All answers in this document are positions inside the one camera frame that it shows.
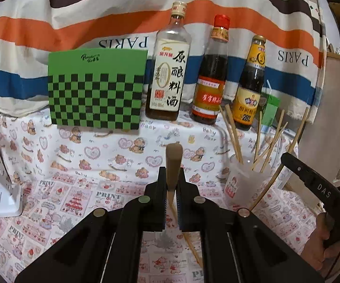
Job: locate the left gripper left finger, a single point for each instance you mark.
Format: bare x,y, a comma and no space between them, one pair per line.
105,246

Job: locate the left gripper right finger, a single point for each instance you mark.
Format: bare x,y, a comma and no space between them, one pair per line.
237,246

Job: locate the person's right hand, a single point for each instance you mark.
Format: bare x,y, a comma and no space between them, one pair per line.
318,256

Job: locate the translucent plastic cup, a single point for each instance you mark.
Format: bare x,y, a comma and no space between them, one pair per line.
244,184

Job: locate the white desk lamp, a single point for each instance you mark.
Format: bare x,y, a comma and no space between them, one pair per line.
11,199

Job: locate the green drink carton with straw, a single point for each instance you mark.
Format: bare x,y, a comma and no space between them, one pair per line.
268,108

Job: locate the bear print cloth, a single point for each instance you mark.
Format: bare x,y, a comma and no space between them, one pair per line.
34,150

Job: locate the yellow label oyster sauce bottle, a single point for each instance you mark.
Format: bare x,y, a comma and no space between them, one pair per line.
250,84

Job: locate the red cap sesame oil bottle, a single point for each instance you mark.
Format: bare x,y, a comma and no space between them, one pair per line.
212,73

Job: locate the green black checkered box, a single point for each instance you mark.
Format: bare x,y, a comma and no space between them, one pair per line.
96,88

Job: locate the clear cooking wine bottle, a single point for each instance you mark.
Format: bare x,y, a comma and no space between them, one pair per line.
170,56

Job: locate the striped Hermes Paris cloth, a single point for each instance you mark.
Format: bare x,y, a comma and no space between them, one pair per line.
294,30

